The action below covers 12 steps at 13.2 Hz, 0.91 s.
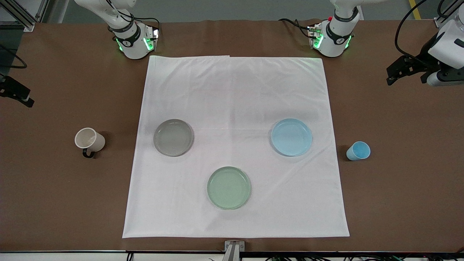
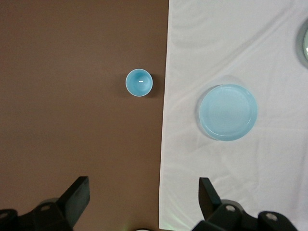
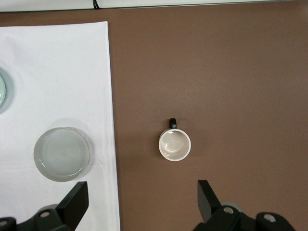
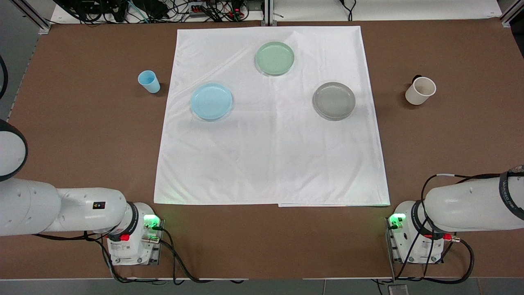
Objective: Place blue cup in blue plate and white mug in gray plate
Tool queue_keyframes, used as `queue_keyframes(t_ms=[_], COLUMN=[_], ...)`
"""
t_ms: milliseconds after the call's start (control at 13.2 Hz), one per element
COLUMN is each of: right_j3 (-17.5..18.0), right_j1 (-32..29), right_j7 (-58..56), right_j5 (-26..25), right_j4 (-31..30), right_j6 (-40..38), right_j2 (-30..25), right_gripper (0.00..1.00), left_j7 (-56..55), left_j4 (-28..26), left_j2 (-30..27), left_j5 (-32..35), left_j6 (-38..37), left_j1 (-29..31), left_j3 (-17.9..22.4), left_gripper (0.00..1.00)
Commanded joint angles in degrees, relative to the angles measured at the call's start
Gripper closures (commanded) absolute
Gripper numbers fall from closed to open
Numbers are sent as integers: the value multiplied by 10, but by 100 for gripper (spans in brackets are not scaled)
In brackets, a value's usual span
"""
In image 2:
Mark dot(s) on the brown table cover sheet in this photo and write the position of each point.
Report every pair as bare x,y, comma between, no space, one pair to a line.
60,96

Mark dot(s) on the light blue plate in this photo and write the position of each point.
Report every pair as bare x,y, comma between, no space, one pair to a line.
228,113

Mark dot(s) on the small blue cup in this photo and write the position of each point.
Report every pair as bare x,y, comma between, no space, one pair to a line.
139,83

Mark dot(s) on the white cloth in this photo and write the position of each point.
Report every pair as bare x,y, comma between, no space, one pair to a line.
240,168

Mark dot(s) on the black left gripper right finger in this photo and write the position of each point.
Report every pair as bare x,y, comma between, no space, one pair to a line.
209,204

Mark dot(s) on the pale green plate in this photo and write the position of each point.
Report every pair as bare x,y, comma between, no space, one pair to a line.
302,43

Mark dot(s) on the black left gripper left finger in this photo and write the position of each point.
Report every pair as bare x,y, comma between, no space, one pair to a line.
72,202

